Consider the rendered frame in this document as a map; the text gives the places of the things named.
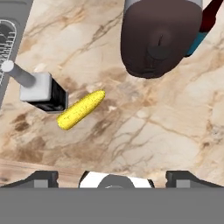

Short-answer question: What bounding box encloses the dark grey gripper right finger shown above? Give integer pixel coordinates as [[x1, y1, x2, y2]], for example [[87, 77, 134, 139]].
[[164, 170, 224, 189]]

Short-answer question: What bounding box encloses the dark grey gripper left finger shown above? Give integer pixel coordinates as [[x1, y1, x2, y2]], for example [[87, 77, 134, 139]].
[[0, 170, 60, 189]]

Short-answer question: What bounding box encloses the yellow corn cob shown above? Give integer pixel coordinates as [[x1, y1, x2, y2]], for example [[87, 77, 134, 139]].
[[56, 89, 107, 131]]

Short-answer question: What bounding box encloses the dark red and teal tool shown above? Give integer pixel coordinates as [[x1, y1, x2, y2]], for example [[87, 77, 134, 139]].
[[184, 0, 224, 58]]

